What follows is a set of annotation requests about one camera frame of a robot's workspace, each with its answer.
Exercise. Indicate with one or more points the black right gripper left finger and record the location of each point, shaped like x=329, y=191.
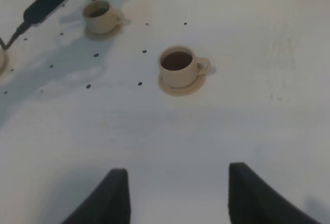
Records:
x=108, y=203

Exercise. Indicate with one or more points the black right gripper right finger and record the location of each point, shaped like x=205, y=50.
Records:
x=252, y=200

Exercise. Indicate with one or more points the beige near saucer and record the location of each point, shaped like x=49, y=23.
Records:
x=179, y=92

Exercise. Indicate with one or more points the beige near teacup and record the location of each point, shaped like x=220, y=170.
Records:
x=180, y=67

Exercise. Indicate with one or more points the beige teacup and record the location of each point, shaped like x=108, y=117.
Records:
x=101, y=17
x=180, y=67

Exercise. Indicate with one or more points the beige far teacup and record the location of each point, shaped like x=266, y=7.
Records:
x=101, y=17

